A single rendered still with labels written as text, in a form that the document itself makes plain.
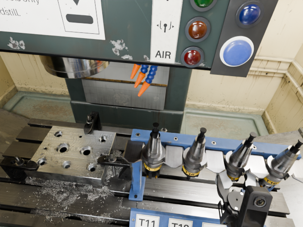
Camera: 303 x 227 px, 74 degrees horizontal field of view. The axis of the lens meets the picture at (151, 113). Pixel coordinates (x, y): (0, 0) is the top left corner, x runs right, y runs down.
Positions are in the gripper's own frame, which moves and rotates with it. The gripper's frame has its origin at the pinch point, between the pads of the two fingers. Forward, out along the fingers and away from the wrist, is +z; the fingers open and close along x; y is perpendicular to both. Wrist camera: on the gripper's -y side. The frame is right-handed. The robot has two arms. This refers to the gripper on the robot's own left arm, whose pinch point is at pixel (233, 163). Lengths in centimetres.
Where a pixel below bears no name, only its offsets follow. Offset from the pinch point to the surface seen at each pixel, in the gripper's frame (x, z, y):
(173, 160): -16.6, -2.5, -1.6
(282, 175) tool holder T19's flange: 10.4, -3.9, -2.9
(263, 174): 6.4, -3.6, -1.9
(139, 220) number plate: -24.5, -9.4, 26.0
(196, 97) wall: 5, 91, 49
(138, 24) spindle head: -25.1, -10.4, -38.6
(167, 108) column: -18, 56, 33
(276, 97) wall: 59, 87, 39
